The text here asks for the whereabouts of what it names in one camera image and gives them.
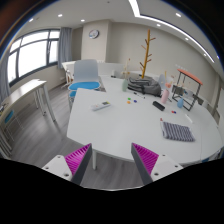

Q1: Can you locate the black rack with orange top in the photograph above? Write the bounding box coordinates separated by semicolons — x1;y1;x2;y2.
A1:
172;69;203;111

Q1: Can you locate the black rectangular case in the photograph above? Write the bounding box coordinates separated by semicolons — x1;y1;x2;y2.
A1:
152;101;165;111

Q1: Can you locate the white side desk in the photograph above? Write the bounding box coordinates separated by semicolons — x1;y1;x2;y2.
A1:
0;78;57;148

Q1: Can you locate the round wall clock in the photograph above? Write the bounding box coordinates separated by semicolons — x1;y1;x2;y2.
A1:
89;29;100;39

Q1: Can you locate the pink bottle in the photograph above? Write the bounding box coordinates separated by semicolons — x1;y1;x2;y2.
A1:
161;89;169;104

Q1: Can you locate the white chair with blue seat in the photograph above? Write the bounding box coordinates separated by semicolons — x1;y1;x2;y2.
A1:
67;59;102;112

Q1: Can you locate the white marker pen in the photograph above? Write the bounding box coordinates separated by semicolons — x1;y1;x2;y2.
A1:
185;114;193;124

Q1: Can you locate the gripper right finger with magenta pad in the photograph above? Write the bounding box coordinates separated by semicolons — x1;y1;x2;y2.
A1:
131;143;182;185

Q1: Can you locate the grey backpack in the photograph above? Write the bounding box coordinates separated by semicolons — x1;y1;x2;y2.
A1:
128;78;161;97

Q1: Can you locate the pale green bottle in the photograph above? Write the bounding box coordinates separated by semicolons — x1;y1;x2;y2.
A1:
122;79;128;92

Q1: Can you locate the grey striped folded towel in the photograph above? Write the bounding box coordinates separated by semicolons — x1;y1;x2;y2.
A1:
161;121;195;142

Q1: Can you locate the grey window curtain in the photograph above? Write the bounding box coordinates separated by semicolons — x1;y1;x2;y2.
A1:
58;27;72;68

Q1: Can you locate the light blue cup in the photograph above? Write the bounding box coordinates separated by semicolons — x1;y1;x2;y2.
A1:
177;98;184;108

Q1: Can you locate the large white table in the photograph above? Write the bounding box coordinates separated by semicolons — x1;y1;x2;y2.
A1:
67;76;223;165

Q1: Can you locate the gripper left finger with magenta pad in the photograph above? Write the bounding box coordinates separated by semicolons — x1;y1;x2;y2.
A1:
42;144;92;185

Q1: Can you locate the white remote control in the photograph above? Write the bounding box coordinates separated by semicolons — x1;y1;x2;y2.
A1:
91;101;111;111

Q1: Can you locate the yellow wooden coat tree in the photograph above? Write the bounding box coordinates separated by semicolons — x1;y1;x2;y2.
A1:
140;29;156;79

